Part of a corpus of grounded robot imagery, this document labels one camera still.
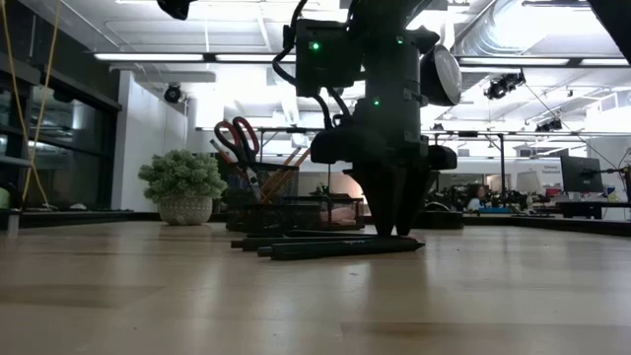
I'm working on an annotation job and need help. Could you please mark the dark office desk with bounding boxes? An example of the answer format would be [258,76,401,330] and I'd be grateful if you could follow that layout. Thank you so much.
[555,199,631,221]

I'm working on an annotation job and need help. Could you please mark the black desk lamp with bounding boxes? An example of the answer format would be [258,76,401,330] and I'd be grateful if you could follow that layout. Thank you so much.
[416,43,464,231]

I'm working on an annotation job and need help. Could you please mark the orange pencil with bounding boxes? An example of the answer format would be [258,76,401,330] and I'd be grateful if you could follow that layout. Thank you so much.
[259,146,303,204]
[209,138,236,167]
[263,147,313,204]

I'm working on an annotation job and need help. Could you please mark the green plant in white pot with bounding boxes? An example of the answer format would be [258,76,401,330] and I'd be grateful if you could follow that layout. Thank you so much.
[137,149,228,227]

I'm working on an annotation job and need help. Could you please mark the yellow cable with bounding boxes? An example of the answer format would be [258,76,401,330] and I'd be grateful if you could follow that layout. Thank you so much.
[0,0,63,208]

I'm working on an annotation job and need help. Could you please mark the black ceiling spotlight cluster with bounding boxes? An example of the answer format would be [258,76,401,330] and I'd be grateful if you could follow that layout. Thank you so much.
[483,71,527,102]

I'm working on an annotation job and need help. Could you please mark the person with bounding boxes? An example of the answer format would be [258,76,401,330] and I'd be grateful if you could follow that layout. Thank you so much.
[465,184,492,212]

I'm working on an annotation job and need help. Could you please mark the black computer monitor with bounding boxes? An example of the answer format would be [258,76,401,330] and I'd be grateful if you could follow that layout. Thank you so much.
[560,155,605,194]

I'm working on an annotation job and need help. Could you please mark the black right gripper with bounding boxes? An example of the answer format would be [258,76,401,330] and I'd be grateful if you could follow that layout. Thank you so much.
[310,98,458,237]

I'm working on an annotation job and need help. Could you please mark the black aluminium table frame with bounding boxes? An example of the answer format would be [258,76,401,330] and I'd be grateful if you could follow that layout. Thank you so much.
[4,207,631,238]

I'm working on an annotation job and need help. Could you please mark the silver ventilation duct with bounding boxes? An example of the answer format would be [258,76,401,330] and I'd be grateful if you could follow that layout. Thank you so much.
[453,0,631,56]

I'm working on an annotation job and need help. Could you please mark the black mesh desk organizer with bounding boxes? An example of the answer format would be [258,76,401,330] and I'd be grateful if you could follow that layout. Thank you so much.
[225,161,366,236]

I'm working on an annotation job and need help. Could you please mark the long ceiling light strip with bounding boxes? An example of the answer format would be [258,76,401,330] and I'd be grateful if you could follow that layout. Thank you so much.
[457,56,571,67]
[580,57,631,67]
[93,52,206,63]
[215,52,297,63]

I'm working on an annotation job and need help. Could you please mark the red-handled scissors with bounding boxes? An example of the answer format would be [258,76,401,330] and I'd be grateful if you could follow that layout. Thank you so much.
[213,115,262,203]

